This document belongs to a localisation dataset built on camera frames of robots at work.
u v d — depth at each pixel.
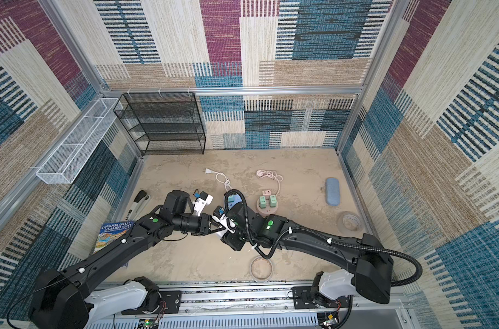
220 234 0.71
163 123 1.10
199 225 0.67
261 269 0.81
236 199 0.98
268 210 0.94
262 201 0.91
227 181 1.05
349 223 0.92
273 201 0.92
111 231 0.88
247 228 0.54
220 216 0.65
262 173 1.08
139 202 0.96
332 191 0.99
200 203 0.73
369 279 0.39
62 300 0.39
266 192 0.94
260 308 0.73
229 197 0.63
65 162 0.72
